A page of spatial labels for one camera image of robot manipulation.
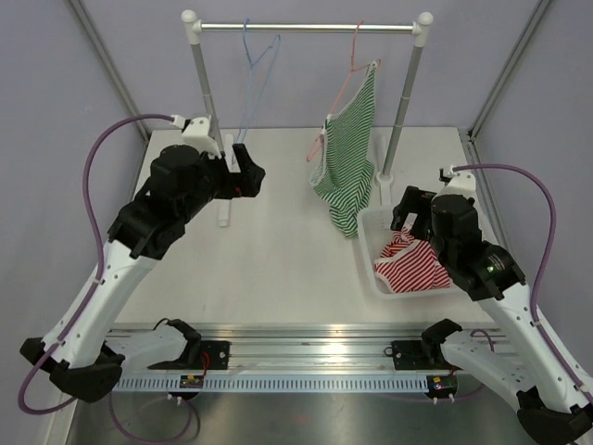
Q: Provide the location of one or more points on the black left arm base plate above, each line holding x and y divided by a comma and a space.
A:
210, 354

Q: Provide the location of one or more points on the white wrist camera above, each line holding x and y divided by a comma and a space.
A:
457, 183
195, 133

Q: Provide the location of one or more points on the green striped tank top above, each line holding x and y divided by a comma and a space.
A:
343, 178

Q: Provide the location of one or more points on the aluminium frame post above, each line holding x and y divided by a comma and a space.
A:
86, 23
510, 65

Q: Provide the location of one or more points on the white and silver clothes rack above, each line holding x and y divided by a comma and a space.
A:
419, 29

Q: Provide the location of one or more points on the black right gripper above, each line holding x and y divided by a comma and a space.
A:
415, 200

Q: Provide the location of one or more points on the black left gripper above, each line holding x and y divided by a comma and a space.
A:
239, 184

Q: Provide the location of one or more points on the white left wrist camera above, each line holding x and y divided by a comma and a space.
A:
195, 133

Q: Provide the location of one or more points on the blue wire hanger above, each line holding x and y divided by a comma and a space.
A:
260, 67

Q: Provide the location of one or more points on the left aluminium frame post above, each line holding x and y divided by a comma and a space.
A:
86, 23

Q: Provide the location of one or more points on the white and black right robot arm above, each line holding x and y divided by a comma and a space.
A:
547, 388

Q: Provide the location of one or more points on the aluminium mounting rail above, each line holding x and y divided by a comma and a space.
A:
312, 349

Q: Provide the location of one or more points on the red striped tank top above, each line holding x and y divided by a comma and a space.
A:
407, 264

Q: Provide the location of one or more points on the pink wire hanger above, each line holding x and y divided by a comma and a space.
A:
353, 68

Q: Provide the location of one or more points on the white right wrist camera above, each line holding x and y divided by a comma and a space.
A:
457, 183

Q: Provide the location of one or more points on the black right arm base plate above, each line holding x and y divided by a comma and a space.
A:
408, 355

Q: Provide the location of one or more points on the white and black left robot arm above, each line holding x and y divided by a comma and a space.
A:
179, 186

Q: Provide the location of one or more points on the right aluminium frame post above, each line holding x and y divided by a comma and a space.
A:
510, 65

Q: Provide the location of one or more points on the white plastic basket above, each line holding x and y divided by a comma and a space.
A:
374, 233

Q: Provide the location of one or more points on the white slotted cable duct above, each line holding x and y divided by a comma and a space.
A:
219, 383

